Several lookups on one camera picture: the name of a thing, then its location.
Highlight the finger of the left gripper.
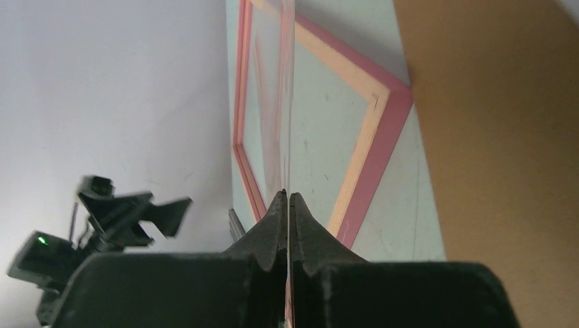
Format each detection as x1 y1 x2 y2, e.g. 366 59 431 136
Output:
144 197 193 238
78 191 153 217

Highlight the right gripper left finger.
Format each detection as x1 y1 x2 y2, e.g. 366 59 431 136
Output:
53 190 288 327

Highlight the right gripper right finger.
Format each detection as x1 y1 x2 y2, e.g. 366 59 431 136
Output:
289 193 520 327

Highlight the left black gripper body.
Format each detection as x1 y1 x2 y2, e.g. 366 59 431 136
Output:
80 208 154 254

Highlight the orange wooden picture frame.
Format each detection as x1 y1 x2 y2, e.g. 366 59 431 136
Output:
232 1 412 247

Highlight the clear glass pane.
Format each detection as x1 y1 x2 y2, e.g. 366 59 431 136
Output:
249 1 295 203

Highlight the brown backing board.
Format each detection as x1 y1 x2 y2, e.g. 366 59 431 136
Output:
395 1 578 327

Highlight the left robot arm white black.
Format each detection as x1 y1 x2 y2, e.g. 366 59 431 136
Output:
7 191 193 327

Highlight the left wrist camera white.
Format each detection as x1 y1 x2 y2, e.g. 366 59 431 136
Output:
77 176 114 197

